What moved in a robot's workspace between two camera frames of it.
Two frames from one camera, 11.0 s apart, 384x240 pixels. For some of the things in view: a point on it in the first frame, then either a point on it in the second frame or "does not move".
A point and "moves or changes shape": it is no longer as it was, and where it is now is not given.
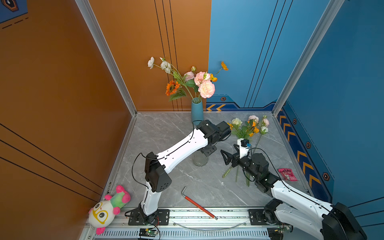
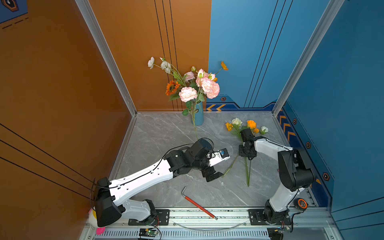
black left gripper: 208,152 to 210,171
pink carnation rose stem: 256,127 to 187,95
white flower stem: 168,68 does not move
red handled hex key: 188,198 does not move
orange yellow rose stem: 249,130 does not move
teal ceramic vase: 197,109 does not move
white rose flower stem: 263,129 does not move
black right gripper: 236,158 to 242,154
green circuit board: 147,232 does not move
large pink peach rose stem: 206,89 moves or changes shape
